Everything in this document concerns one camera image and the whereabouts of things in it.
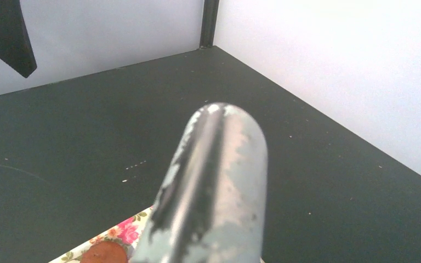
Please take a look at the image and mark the metal tongs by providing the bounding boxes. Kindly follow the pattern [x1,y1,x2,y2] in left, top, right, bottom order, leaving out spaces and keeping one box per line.
[131,103,268,262]

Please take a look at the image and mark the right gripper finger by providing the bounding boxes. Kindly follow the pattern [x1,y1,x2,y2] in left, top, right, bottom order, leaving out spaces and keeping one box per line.
[0,0,37,78]

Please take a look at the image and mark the floral cookie tray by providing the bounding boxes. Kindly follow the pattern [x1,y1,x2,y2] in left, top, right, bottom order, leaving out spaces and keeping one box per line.
[50,206,153,263]

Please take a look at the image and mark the dark brown round cookie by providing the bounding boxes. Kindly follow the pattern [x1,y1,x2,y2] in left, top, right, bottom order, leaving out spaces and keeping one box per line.
[80,241,128,263]

